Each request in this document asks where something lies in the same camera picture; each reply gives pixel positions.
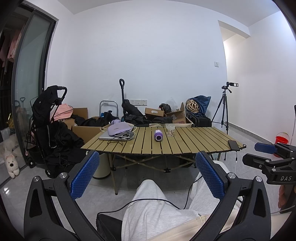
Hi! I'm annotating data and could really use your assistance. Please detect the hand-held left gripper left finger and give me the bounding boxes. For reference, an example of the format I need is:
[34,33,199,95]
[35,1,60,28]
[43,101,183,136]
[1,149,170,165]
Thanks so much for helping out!
[23,150,102,241]

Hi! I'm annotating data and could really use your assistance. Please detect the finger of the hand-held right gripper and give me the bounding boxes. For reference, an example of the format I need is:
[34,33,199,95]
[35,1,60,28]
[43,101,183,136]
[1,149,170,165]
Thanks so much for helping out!
[254,142,282,155]
[242,154,274,173]

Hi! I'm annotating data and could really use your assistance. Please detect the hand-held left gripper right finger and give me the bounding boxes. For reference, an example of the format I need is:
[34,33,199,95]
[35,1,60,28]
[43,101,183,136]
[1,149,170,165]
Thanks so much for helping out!
[192,151,272,241]

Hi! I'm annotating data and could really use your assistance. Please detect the person's right hand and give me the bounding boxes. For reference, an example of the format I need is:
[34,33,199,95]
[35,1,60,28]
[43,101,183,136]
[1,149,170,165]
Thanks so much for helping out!
[278,185,293,209]

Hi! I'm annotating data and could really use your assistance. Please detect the white bin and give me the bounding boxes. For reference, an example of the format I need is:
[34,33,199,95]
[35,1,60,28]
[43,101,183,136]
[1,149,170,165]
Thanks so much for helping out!
[92,152,114,180]

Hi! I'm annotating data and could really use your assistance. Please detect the red bucket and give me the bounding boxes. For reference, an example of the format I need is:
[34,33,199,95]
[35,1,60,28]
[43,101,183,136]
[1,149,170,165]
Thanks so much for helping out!
[275,132,290,145]

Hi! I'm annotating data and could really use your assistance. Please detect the slatted folding table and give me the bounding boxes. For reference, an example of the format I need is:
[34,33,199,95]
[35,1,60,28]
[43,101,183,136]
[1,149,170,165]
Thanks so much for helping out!
[81,126,247,195]

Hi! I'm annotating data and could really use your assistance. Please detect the large cardboard box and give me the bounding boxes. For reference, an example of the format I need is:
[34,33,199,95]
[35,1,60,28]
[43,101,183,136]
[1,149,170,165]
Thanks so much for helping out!
[71,123,112,144]

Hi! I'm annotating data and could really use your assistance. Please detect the black jacket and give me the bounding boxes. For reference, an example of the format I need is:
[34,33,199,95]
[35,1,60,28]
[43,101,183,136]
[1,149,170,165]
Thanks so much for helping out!
[45,120,85,168]

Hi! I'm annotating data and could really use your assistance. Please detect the silver laptop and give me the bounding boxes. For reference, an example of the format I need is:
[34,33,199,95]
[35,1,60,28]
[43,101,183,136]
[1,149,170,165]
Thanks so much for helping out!
[99,130,135,141]

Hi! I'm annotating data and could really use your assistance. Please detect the black tripod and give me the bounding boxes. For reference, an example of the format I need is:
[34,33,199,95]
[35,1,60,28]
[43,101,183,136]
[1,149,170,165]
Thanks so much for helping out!
[211,89,229,135]

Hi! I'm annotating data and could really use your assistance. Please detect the cream jacket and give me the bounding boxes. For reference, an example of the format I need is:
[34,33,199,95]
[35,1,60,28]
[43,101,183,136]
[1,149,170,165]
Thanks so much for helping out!
[148,209,296,241]

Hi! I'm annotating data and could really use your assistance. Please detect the purple pouch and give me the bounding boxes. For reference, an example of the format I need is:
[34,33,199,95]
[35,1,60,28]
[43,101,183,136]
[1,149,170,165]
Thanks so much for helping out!
[107,123,136,137]

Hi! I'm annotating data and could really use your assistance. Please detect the black case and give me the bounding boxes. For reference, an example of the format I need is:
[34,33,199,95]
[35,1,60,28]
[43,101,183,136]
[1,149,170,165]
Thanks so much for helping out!
[186,113,212,128]

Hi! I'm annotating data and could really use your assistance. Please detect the pink cloth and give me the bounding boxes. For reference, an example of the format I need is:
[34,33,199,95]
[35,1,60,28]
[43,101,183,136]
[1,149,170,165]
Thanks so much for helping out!
[52,103,74,121]

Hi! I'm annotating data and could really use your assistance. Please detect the person's grey pants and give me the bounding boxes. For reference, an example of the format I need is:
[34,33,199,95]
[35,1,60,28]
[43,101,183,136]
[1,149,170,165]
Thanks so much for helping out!
[121,159,246,241]

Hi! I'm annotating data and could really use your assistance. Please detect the open cardboard box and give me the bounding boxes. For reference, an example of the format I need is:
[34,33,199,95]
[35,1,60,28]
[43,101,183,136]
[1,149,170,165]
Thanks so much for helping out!
[164,102,187,124]

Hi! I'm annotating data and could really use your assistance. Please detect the woven rattan ball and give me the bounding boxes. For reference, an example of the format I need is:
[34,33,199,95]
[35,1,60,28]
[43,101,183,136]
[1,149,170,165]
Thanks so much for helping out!
[186,99,200,114]

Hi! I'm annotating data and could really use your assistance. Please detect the blue bag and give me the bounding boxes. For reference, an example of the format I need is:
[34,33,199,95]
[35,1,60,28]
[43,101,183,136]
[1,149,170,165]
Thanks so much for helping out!
[190,95,211,115]

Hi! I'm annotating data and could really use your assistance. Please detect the white plush dog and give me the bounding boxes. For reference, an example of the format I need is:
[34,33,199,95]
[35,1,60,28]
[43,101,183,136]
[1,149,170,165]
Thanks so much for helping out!
[3,146,21,179]

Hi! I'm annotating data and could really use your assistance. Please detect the white folding chair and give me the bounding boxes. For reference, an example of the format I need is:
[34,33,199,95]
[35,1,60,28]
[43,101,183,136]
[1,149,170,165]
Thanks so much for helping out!
[100,100,119,117]

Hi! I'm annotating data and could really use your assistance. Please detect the pile of black clothes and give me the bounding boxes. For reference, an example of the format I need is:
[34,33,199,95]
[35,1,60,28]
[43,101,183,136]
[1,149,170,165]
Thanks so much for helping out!
[73,99,174,127]

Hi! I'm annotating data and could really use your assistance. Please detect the black stroller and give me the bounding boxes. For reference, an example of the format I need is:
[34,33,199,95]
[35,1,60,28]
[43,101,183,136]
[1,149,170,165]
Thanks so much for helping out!
[24,85,70,179]

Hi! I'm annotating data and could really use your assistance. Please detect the glass sliding door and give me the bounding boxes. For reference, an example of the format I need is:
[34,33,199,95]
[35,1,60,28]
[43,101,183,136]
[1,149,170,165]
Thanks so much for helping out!
[11,9,57,164]

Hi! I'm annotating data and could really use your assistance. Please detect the hanging pink clothes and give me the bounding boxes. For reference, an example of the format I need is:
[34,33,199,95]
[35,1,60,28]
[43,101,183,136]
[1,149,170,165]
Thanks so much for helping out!
[0,29,26,68]

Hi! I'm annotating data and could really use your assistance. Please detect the white phone cable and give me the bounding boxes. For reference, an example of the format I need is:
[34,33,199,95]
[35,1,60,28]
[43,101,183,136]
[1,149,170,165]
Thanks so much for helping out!
[233,148,239,175]

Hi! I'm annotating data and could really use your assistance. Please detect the black cable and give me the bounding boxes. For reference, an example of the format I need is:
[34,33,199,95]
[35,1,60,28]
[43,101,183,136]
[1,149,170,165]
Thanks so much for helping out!
[97,176,204,214]

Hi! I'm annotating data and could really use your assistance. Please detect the black video camera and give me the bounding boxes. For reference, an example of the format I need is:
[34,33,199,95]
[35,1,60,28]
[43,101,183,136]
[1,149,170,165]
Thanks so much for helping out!
[221,81,239,93]

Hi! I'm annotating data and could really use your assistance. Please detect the cardboard box with slot handle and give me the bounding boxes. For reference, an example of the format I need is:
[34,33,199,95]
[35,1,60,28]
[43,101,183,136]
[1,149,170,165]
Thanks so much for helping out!
[145,107,165,118]

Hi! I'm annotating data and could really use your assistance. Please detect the black wagon handle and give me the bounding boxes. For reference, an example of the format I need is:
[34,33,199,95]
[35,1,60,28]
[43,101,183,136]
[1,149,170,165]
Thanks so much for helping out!
[119,78,127,119]

